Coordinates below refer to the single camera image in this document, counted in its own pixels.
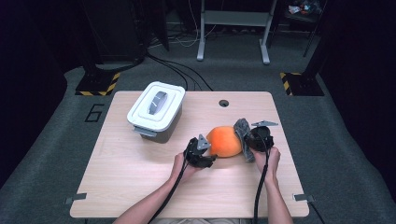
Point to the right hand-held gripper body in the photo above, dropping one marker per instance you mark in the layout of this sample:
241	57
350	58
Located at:
261	140

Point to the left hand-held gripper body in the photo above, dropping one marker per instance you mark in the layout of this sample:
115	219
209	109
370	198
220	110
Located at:
194	154

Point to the grey towel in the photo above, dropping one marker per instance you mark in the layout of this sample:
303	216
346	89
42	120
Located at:
244	137

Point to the orange plush toy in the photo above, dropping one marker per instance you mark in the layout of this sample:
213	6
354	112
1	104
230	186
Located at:
224	141

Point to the white lidded storage box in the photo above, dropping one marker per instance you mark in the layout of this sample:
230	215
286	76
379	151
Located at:
155	107

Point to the person's left hand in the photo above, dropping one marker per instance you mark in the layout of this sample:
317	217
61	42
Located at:
183	166

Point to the person's right hand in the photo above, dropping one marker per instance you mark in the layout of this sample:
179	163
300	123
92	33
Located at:
267	165

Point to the round table grommet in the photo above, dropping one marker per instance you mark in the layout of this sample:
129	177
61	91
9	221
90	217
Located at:
223	103

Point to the black yellow striped stand base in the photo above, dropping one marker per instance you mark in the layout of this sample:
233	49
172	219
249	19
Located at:
300	84
99	85

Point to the grey table clamp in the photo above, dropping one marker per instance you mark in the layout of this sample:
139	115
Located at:
76	198
303	197

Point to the colourful clutter on shelf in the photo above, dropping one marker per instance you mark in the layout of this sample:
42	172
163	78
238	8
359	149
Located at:
303	7

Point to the black cabinet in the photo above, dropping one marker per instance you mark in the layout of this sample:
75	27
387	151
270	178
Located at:
115	28

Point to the white metal desk frame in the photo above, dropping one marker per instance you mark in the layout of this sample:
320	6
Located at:
236	18

